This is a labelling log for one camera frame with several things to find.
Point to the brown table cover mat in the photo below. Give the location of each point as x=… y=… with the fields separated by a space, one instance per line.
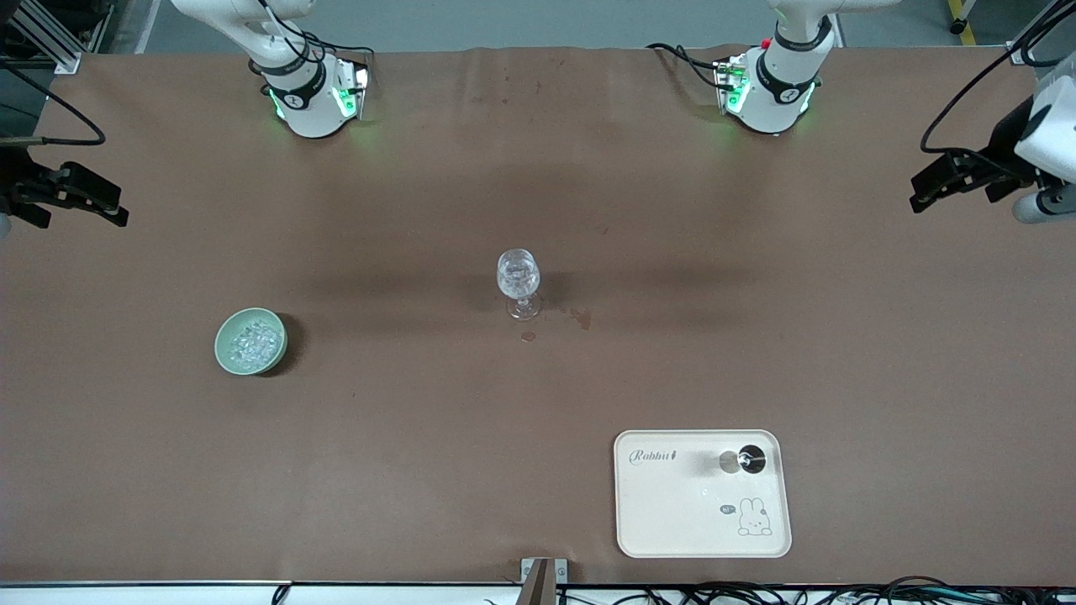
x=538 y=403

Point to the clear wine glass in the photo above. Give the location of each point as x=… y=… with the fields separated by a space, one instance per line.
x=517 y=273

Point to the green ceramic bowl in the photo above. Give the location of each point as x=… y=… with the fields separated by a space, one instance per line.
x=227 y=353

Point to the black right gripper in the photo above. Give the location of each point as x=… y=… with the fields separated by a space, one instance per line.
x=18 y=179

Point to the metal jigger measuring cup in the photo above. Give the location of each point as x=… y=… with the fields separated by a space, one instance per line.
x=751 y=460

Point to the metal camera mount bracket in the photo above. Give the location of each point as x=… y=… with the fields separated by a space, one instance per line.
x=544 y=580

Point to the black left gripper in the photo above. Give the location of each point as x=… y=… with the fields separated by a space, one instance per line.
x=1000 y=149

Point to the cream rabbit print tray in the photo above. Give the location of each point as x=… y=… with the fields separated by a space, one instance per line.
x=672 y=512

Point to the aluminium frame post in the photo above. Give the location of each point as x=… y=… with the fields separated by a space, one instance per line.
x=50 y=42
x=1019 y=55

